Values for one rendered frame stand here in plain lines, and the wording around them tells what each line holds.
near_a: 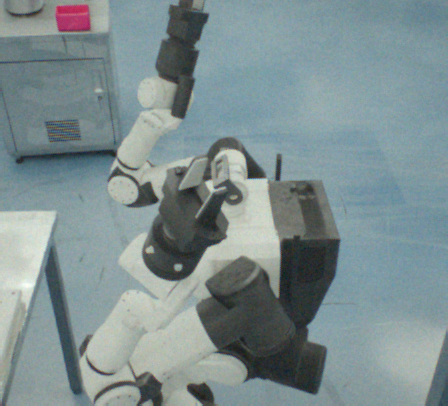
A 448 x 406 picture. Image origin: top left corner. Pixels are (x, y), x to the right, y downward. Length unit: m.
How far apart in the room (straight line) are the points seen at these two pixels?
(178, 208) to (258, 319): 0.36
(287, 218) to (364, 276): 1.69
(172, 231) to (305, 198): 0.53
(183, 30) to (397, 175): 2.37
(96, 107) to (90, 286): 1.05
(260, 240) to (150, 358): 0.30
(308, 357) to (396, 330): 1.26
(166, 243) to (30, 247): 1.03
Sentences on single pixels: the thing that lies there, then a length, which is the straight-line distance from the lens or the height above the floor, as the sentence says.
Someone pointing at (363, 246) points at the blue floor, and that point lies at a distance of 3.10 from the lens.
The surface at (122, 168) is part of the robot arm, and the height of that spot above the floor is 1.14.
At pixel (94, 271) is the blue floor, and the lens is 2.97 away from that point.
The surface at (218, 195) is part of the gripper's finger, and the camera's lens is 0.79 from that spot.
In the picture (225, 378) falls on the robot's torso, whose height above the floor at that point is 0.77.
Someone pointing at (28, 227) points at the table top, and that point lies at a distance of 1.96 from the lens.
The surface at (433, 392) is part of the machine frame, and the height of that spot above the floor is 0.23.
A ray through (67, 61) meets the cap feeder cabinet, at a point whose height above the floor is 0.61.
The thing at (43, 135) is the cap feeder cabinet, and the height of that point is 0.19.
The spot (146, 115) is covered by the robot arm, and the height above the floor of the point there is 1.27.
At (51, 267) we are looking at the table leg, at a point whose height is 0.64.
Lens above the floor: 2.03
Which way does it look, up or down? 37 degrees down
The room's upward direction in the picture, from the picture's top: straight up
